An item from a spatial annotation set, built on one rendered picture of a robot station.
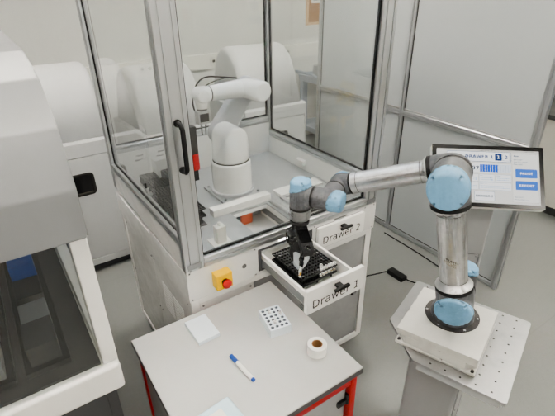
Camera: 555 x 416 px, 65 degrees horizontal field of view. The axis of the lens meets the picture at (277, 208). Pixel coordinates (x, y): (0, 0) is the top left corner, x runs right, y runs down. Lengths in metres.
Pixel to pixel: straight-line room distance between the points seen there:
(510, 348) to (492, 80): 1.74
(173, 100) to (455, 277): 1.04
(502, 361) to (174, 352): 1.15
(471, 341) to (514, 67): 1.77
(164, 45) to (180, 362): 1.05
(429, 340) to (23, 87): 1.43
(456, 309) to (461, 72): 1.97
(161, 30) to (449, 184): 0.93
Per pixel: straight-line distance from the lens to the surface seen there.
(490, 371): 1.72
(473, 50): 3.09
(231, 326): 1.73
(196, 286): 1.76
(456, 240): 1.39
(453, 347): 1.64
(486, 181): 2.32
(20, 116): 1.17
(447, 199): 1.30
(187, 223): 1.60
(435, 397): 1.93
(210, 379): 1.57
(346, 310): 2.51
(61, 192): 1.15
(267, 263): 1.84
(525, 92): 2.94
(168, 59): 1.41
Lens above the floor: 1.95
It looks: 29 degrees down
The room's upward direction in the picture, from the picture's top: 1 degrees counter-clockwise
